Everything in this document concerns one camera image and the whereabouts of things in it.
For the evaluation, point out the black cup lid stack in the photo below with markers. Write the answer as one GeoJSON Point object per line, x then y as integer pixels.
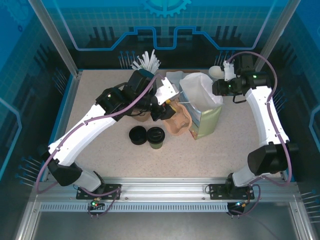
{"type": "Point", "coordinates": [138, 135]}

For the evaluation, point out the white napkin stack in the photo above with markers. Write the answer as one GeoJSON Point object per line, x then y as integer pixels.
{"type": "Point", "coordinates": [173, 74]}

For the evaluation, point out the black plastic cup lid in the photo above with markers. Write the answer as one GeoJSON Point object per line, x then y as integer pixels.
{"type": "Point", "coordinates": [155, 134]}

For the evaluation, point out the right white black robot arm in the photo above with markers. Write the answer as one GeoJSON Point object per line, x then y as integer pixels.
{"type": "Point", "coordinates": [265, 117]}

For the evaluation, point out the aluminium frame post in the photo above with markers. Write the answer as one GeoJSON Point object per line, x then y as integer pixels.
{"type": "Point", "coordinates": [275, 35]}
{"type": "Point", "coordinates": [55, 35]}

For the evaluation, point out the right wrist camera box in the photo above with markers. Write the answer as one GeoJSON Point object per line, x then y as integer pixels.
{"type": "Point", "coordinates": [228, 71]}

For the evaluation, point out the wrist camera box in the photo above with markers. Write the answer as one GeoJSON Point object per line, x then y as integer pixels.
{"type": "Point", "coordinates": [166, 88]}
{"type": "Point", "coordinates": [228, 71]}

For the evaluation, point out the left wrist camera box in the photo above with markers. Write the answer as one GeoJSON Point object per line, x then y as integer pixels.
{"type": "Point", "coordinates": [166, 88]}

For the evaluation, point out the paper cup stack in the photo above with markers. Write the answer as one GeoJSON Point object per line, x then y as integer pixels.
{"type": "Point", "coordinates": [215, 72]}

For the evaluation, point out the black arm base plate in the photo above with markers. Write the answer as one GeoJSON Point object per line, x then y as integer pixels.
{"type": "Point", "coordinates": [110, 186]}
{"type": "Point", "coordinates": [217, 192]}

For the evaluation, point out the green white paper bag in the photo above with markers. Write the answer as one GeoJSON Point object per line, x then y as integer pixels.
{"type": "Point", "coordinates": [206, 120]}

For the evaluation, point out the white wrapped straw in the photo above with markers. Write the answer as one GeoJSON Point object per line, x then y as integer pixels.
{"type": "Point", "coordinates": [136, 67]}
{"type": "Point", "coordinates": [157, 65]}
{"type": "Point", "coordinates": [139, 62]}
{"type": "Point", "coordinates": [151, 58]}
{"type": "Point", "coordinates": [145, 60]}

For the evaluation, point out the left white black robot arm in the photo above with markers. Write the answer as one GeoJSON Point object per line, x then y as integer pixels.
{"type": "Point", "coordinates": [82, 135]}

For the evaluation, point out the small LED circuit board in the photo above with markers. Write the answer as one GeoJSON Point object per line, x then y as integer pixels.
{"type": "Point", "coordinates": [96, 203]}
{"type": "Point", "coordinates": [240, 204]}

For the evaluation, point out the brown cup carrier stack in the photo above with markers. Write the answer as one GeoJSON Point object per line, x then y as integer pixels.
{"type": "Point", "coordinates": [143, 118]}

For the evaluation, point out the brown cardboard cup carrier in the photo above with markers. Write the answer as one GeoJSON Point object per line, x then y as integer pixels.
{"type": "Point", "coordinates": [178, 125]}

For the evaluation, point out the aluminium mounting rail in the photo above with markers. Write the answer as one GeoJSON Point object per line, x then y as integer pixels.
{"type": "Point", "coordinates": [165, 186]}

